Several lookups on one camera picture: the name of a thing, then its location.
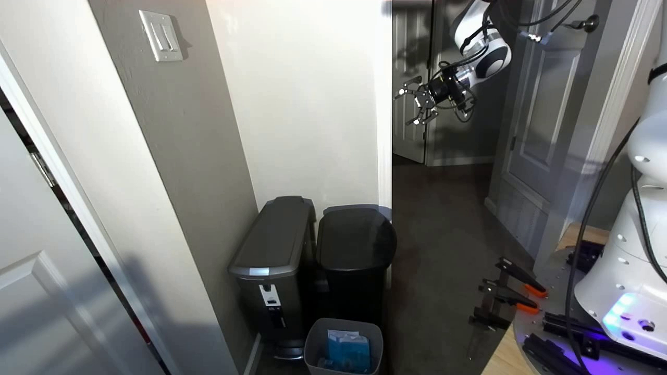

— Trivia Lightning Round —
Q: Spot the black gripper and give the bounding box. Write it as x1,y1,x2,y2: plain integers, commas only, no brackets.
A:
395,63,482,128

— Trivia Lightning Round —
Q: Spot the black trash can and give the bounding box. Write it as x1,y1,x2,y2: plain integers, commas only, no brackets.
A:
315,204,399,275

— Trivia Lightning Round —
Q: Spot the grey rectangular step bin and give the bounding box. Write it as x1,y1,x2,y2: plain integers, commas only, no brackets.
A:
228,193,320,362

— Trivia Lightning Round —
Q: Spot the black round bin body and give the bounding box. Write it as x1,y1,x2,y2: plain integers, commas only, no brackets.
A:
313,262,391,328

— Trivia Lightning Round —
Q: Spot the white hallway door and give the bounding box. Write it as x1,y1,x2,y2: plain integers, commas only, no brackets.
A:
391,0,437,167

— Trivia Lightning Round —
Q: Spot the blue item in wastebasket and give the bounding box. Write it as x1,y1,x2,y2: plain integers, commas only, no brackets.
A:
323,326,373,373

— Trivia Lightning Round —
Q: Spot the small grey wastebasket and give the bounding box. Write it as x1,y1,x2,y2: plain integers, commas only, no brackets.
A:
303,316,386,375

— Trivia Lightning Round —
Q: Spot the white door with black edge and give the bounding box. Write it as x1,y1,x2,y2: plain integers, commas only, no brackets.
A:
0,86,174,375

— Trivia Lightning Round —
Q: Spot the white door with lever handle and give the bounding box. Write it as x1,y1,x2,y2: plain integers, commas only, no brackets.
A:
484,0,631,261

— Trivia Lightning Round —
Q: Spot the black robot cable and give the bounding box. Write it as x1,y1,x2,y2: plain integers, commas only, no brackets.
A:
485,0,600,46
562,133,643,336

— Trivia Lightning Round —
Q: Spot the white light switch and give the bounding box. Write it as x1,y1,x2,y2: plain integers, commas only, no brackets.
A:
138,9,187,65

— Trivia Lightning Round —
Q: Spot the black robot mounting frame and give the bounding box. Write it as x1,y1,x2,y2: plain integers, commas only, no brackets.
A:
518,310,667,375

